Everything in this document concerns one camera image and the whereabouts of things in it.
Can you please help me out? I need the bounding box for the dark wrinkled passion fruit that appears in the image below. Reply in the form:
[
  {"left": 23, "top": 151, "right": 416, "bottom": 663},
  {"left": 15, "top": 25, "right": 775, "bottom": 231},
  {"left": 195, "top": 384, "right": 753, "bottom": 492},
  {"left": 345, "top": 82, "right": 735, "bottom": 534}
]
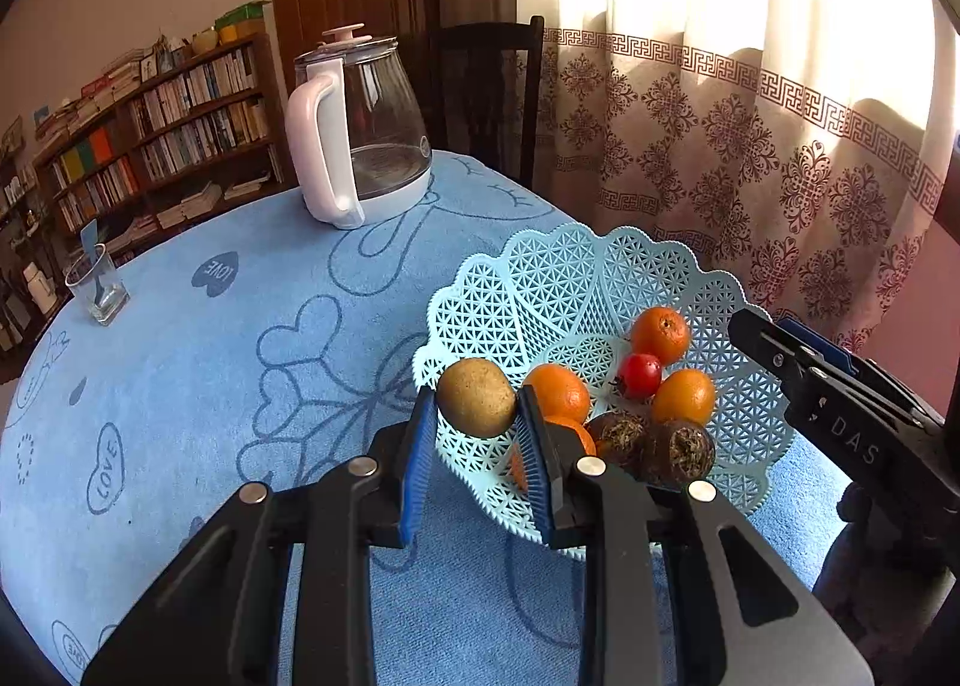
[
  {"left": 583, "top": 411, "right": 650, "bottom": 469},
  {"left": 637, "top": 419, "right": 717, "bottom": 489}
]

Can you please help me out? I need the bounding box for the green box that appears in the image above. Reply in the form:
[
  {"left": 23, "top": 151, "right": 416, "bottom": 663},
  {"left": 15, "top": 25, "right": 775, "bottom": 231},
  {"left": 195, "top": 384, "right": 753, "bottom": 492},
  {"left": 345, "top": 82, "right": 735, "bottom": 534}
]
[{"left": 215, "top": 0, "right": 272, "bottom": 42}]

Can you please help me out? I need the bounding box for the white thermos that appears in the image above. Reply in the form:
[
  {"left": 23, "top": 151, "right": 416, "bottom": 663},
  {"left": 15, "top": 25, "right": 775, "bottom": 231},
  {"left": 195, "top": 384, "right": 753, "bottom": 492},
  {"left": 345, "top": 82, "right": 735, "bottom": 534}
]
[{"left": 22, "top": 264, "right": 58, "bottom": 316}]

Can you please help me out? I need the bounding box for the glass kettle with pink handle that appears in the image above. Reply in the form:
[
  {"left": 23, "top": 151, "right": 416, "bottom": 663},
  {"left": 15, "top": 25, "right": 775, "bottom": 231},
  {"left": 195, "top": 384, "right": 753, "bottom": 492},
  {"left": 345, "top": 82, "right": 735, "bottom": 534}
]
[{"left": 285, "top": 24, "right": 434, "bottom": 231}]

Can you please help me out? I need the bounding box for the clear glass cup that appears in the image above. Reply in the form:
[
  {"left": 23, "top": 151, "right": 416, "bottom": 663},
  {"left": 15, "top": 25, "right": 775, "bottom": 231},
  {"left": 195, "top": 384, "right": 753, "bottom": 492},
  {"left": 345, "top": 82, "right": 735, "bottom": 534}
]
[{"left": 64, "top": 245, "right": 130, "bottom": 325}]

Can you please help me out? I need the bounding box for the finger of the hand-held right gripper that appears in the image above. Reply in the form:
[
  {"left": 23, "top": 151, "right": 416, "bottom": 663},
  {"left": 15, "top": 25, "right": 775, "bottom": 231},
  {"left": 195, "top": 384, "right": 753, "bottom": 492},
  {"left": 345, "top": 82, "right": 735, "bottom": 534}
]
[
  {"left": 776, "top": 316, "right": 860, "bottom": 376},
  {"left": 727, "top": 309, "right": 809, "bottom": 394}
]

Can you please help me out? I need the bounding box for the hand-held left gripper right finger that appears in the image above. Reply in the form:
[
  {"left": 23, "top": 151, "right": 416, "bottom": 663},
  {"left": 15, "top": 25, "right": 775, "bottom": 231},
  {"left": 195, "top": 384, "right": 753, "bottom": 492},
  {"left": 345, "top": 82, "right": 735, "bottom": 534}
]
[{"left": 516, "top": 384, "right": 875, "bottom": 686}]

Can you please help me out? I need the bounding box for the orange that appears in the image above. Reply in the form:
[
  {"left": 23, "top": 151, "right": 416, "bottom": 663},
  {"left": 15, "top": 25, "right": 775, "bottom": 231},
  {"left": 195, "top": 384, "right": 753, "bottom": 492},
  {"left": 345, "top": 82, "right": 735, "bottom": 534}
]
[
  {"left": 651, "top": 369, "right": 717, "bottom": 426},
  {"left": 523, "top": 363, "right": 593, "bottom": 426},
  {"left": 511, "top": 416, "right": 598, "bottom": 493},
  {"left": 630, "top": 306, "right": 691, "bottom": 364}
]

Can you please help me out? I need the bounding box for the small dark cluttered shelf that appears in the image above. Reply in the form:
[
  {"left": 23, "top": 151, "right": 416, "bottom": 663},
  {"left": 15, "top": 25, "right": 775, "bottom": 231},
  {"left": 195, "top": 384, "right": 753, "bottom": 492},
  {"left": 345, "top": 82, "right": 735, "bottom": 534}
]
[{"left": 0, "top": 119, "right": 65, "bottom": 376}]

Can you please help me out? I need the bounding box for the blue plastic spoon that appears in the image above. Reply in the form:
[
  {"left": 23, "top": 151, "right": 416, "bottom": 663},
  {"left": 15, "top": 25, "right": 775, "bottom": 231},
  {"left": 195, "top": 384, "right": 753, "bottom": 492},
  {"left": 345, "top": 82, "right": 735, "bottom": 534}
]
[{"left": 79, "top": 219, "right": 106, "bottom": 298}]

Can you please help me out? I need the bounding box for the cream patterned curtain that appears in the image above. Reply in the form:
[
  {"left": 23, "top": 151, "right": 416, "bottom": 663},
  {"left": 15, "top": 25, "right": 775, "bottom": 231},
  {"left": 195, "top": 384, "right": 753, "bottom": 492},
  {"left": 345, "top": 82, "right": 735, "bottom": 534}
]
[{"left": 516, "top": 0, "right": 960, "bottom": 361}]

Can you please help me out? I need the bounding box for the red tomato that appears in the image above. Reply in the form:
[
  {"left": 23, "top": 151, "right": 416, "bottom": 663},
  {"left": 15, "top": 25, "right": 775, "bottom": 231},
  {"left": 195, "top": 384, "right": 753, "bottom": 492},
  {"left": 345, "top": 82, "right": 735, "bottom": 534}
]
[{"left": 613, "top": 354, "right": 664, "bottom": 400}]

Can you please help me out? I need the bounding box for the light blue plastic lattice basket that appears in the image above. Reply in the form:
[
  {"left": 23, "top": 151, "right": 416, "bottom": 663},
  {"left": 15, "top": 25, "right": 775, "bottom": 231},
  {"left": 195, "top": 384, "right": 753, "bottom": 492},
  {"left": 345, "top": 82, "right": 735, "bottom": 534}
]
[{"left": 411, "top": 222, "right": 797, "bottom": 563}]

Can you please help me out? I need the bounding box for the brown round fruit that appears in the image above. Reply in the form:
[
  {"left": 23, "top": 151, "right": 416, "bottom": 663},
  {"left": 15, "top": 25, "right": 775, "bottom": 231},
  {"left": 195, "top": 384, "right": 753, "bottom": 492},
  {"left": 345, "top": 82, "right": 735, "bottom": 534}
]
[{"left": 436, "top": 358, "right": 518, "bottom": 439}]

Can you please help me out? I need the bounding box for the dark wooden chair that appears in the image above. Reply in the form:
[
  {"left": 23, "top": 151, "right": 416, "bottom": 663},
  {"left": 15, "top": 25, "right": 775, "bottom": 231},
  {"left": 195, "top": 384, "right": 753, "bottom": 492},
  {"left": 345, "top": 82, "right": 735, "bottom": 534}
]
[{"left": 416, "top": 16, "right": 546, "bottom": 192}]

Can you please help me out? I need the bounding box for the wooden bookshelf with books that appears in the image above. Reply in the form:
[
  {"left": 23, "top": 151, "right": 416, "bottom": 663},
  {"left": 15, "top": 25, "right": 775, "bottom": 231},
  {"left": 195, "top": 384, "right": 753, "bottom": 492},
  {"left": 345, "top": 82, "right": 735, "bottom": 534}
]
[{"left": 30, "top": 32, "right": 292, "bottom": 259}]

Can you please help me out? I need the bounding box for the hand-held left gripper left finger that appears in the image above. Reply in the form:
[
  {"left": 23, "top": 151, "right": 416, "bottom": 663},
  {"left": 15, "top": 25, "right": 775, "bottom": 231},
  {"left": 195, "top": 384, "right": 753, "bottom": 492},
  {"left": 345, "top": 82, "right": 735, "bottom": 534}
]
[{"left": 81, "top": 386, "right": 438, "bottom": 686}]

